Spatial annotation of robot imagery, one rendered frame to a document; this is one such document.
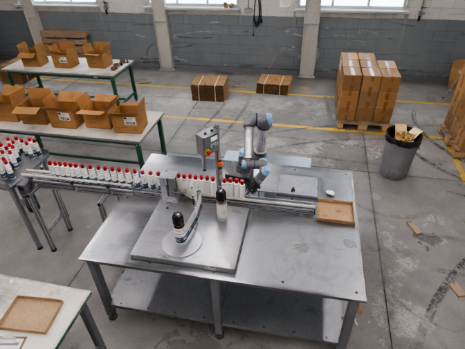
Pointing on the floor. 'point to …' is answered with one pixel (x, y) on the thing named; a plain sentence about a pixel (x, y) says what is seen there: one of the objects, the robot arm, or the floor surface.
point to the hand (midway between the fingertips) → (246, 194)
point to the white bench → (12, 289)
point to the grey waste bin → (396, 161)
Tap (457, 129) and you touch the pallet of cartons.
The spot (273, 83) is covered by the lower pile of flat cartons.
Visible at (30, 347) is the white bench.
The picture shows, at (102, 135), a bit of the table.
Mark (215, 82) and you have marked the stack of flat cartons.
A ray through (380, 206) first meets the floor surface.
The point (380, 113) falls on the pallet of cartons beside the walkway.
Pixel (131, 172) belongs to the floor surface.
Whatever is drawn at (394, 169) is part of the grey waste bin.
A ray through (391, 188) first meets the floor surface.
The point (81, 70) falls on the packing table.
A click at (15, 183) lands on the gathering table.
